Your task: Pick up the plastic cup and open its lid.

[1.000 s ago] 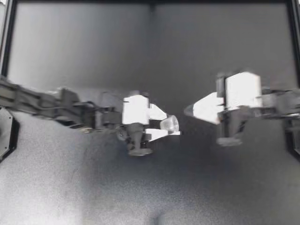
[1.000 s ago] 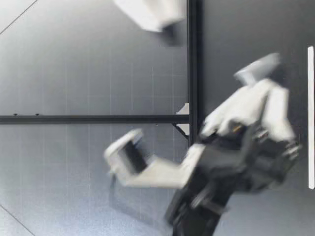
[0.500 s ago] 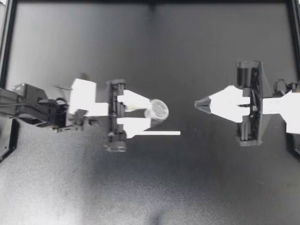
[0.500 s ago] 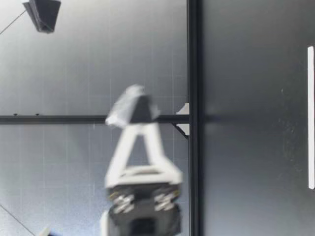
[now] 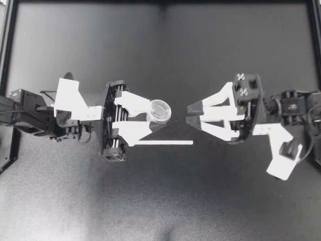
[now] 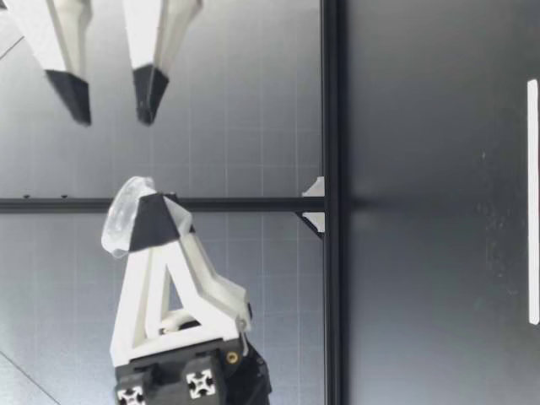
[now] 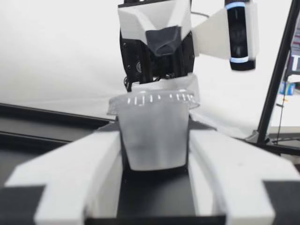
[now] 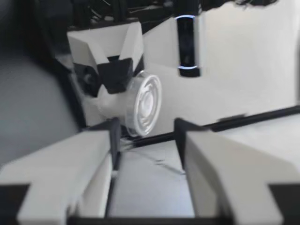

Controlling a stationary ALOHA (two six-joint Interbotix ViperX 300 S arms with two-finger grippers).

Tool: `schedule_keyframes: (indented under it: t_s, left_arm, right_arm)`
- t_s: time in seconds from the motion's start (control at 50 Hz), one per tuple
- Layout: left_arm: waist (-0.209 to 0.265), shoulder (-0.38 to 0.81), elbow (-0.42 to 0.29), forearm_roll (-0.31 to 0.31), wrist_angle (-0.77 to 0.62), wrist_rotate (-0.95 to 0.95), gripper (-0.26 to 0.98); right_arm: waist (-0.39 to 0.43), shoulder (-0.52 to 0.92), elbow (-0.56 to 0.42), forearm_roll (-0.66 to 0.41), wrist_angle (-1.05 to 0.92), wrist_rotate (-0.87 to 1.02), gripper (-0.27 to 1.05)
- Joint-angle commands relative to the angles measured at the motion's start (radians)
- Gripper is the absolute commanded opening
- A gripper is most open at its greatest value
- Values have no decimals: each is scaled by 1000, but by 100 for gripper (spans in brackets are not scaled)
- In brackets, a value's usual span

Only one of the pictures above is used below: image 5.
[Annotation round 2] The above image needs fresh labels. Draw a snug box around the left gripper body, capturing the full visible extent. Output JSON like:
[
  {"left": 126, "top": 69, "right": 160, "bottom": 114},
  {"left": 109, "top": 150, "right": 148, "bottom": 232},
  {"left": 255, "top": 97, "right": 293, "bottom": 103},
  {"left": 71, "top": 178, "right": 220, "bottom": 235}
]
[{"left": 82, "top": 79, "right": 130, "bottom": 164}]

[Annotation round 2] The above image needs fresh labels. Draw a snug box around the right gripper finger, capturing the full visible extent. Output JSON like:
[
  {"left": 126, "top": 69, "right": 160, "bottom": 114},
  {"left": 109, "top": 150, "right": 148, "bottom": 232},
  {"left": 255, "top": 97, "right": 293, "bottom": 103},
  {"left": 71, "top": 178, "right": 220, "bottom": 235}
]
[
  {"left": 187, "top": 82, "right": 246, "bottom": 119},
  {"left": 185, "top": 115, "right": 244, "bottom": 143}
]

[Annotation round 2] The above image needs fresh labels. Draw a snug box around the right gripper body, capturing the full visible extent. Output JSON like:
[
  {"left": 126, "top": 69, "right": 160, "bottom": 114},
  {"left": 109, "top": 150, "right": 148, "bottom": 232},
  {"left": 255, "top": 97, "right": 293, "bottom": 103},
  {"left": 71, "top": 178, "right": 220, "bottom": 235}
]
[{"left": 227, "top": 72, "right": 271, "bottom": 146}]

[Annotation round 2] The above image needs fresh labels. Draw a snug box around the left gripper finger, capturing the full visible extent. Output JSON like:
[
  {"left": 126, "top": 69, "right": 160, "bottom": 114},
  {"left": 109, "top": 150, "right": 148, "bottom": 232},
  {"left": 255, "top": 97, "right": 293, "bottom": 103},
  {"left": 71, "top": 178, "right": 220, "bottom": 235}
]
[
  {"left": 111, "top": 120, "right": 167, "bottom": 148},
  {"left": 114, "top": 90, "right": 156, "bottom": 118}
]

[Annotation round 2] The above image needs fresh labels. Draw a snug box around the small clear plastic cup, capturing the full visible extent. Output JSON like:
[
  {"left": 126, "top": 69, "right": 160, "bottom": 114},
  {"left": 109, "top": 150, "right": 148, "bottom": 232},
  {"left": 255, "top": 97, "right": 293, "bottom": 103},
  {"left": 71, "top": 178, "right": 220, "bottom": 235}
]
[{"left": 149, "top": 98, "right": 174, "bottom": 124}]

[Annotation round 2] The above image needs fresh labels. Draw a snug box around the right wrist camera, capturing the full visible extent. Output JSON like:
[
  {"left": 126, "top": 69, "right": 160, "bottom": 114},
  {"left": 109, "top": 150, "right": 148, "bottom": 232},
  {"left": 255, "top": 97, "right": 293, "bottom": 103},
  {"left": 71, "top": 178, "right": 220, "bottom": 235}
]
[{"left": 251, "top": 122, "right": 304, "bottom": 181}]

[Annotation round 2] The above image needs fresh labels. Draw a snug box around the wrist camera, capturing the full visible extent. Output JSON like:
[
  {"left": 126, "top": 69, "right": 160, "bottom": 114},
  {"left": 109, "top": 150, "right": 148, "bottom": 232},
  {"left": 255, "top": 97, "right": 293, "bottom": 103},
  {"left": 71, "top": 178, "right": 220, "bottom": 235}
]
[
  {"left": 53, "top": 72, "right": 105, "bottom": 126},
  {"left": 251, "top": 122, "right": 304, "bottom": 181}
]

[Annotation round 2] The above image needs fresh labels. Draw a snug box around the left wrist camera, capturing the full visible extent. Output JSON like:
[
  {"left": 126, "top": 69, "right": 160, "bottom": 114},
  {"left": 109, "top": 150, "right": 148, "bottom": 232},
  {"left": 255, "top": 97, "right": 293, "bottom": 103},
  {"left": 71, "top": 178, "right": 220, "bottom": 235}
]
[{"left": 53, "top": 72, "right": 105, "bottom": 126}]

